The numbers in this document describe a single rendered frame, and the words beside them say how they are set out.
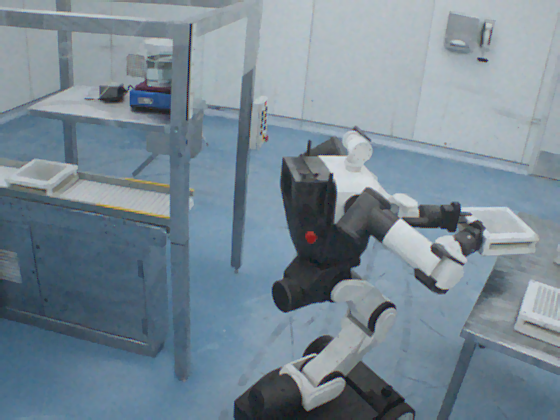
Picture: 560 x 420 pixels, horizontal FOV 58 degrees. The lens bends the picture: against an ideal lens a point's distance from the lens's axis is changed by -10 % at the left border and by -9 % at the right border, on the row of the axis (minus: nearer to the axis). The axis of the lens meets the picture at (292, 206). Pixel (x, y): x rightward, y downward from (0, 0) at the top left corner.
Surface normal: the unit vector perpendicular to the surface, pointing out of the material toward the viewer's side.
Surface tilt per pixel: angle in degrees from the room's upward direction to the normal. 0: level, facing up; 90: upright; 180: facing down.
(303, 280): 45
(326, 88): 90
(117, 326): 90
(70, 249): 90
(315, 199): 90
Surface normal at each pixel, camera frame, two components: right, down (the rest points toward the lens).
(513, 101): -0.26, 0.41
